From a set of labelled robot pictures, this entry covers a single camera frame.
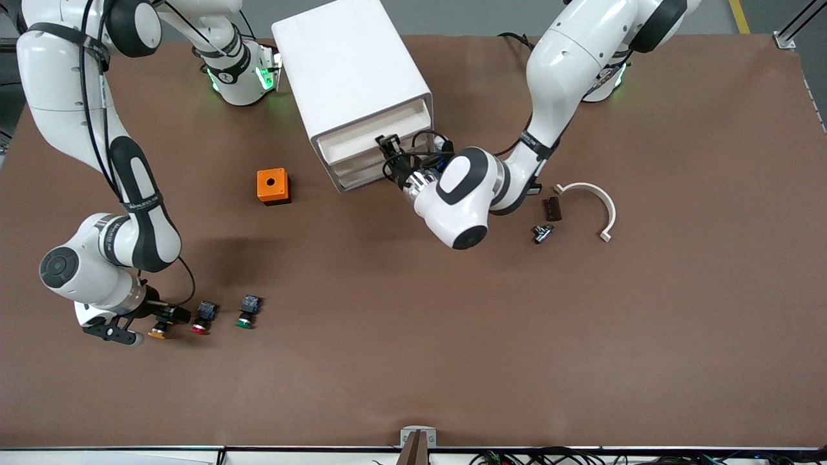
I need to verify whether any white drawer cabinet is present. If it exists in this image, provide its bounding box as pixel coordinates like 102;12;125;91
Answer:
271;0;434;194

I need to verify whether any white drawer with handle lip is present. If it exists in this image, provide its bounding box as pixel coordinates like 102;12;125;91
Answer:
317;97;434;166

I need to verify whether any brown camera pole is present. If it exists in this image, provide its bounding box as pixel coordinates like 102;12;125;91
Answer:
395;431;430;465

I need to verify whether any aluminium frame profile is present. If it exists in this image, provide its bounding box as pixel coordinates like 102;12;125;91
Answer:
772;0;827;50

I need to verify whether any green push button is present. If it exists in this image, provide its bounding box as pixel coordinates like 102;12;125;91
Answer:
235;295;262;329

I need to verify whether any orange box with hole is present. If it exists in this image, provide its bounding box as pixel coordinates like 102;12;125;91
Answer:
256;168;292;206

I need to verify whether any grey metal bracket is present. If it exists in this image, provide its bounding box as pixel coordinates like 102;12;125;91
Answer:
401;426;437;448

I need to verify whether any red push button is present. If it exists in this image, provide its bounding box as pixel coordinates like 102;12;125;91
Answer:
191;300;219;336

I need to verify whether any yellow floor tape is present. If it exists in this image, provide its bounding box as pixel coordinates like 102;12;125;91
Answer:
729;0;753;35

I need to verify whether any yellow push button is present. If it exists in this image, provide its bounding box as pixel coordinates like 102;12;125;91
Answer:
147;310;176;340

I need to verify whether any white curved bracket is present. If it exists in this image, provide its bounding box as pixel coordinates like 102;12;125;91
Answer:
554;183;617;243

